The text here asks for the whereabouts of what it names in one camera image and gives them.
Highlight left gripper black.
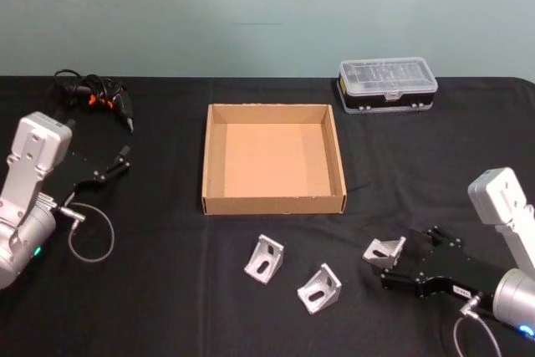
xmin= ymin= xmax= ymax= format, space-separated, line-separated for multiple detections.
xmin=44 ymin=119 xmax=131 ymax=204

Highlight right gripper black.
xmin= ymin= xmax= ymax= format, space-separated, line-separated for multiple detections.
xmin=379 ymin=226 xmax=509 ymax=304

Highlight silver metal corner bracket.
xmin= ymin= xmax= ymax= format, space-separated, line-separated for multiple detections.
xmin=296 ymin=263 xmax=343 ymax=317
xmin=243 ymin=233 xmax=286 ymax=287
xmin=361 ymin=236 xmax=407 ymax=270

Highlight black table cloth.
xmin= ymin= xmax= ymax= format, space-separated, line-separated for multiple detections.
xmin=0 ymin=75 xmax=535 ymax=357

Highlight shallow brown cardboard tray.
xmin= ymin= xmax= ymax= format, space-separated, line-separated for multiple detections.
xmin=201 ymin=102 xmax=348 ymax=217

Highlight clear plastic case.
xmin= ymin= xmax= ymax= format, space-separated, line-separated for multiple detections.
xmin=336 ymin=57 xmax=439 ymax=116

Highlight black corded tool orange parts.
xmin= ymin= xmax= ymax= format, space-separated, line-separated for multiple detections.
xmin=53 ymin=69 xmax=136 ymax=135

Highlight right gripper thin cable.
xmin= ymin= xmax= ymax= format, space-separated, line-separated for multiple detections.
xmin=452 ymin=295 xmax=503 ymax=357

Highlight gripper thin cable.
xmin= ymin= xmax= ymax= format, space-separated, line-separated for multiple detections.
xmin=57 ymin=201 xmax=116 ymax=263
xmin=452 ymin=295 xmax=503 ymax=357

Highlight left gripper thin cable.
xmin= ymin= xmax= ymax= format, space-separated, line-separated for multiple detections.
xmin=57 ymin=201 xmax=116 ymax=263

